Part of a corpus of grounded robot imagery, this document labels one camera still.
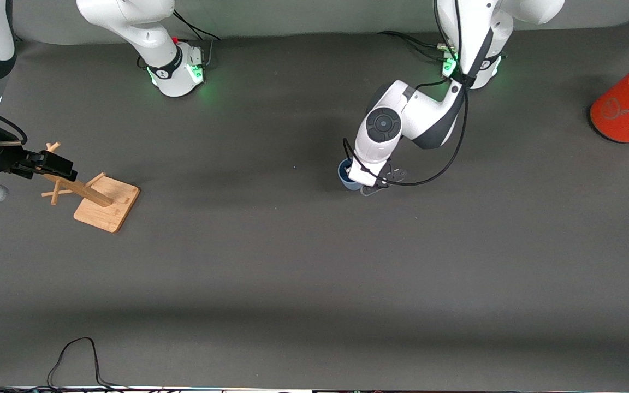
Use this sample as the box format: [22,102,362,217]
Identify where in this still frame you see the light blue cup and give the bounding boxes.
[337,158,365,191]

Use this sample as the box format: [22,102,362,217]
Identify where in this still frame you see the wooden cup rack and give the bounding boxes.
[0,140,141,234]

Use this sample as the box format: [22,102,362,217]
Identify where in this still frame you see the orange cylindrical can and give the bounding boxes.
[590,53,629,144]

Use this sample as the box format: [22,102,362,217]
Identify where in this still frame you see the black left arm base cable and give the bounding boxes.
[377,31,453,62]

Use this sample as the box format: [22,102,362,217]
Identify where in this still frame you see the black arm base cable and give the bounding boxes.
[173,8,223,69]
[377,31,453,62]

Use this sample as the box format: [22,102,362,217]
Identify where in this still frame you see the black right arm base cable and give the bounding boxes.
[173,8,223,69]

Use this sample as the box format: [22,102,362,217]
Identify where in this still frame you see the thin black table cable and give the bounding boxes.
[46,337,130,391]

